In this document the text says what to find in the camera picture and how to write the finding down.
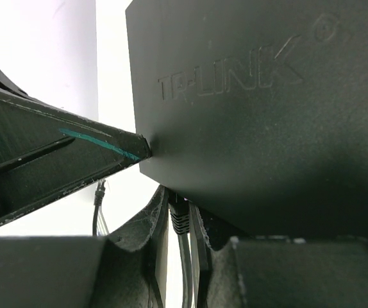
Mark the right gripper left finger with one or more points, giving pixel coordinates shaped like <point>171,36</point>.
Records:
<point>127,268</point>

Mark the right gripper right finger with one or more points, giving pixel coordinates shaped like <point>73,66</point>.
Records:
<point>231,269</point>

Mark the black network switch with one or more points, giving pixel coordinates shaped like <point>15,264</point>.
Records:
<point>257,111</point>

